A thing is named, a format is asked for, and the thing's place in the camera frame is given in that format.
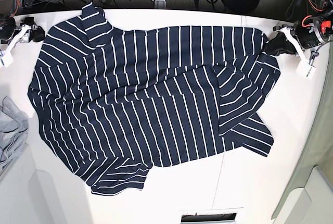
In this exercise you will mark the grey folded cloth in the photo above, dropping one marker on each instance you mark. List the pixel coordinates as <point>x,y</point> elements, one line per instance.
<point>14,131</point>

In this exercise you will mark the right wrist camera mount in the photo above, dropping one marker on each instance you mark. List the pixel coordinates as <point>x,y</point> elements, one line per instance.
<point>6,56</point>

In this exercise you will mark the navy white striped t-shirt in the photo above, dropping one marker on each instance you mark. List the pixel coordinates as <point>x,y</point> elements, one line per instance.
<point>112,103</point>

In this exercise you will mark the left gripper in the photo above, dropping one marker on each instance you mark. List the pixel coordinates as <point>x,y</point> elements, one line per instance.
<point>310,31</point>

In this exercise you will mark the white vent grille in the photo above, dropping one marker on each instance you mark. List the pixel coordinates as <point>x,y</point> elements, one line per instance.
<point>208,219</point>

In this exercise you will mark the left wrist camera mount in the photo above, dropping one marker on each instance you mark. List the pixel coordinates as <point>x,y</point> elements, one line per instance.
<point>305,67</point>

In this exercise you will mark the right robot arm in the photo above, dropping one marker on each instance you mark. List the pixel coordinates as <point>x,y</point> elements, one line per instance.
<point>9,30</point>

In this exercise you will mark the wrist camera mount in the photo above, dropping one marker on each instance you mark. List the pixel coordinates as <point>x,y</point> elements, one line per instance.
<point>6,56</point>
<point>305,67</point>

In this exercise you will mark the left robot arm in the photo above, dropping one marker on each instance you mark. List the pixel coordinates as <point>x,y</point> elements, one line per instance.
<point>321,8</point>

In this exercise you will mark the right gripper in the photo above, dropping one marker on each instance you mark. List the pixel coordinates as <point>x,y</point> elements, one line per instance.
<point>24,32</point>

